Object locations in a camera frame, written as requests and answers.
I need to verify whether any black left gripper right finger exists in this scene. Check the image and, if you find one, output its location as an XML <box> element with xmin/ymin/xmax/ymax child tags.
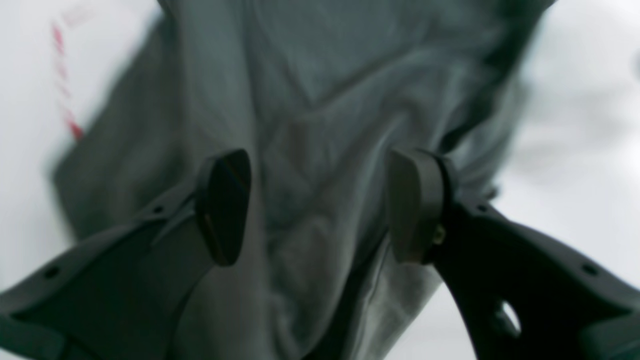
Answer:
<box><xmin>386</xmin><ymin>148</ymin><xmax>640</xmax><ymax>360</ymax></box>

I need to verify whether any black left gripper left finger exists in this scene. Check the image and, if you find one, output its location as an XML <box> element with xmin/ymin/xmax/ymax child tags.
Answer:
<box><xmin>0</xmin><ymin>148</ymin><xmax>252</xmax><ymax>360</ymax></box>

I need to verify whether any dark grey T-shirt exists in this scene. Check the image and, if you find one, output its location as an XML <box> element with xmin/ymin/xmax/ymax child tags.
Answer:
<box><xmin>53</xmin><ymin>0</ymin><xmax>552</xmax><ymax>360</ymax></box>

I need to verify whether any red tape rectangle marking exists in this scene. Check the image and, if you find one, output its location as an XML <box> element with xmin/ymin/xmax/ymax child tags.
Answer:
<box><xmin>49</xmin><ymin>0</ymin><xmax>94</xmax><ymax>142</ymax></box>

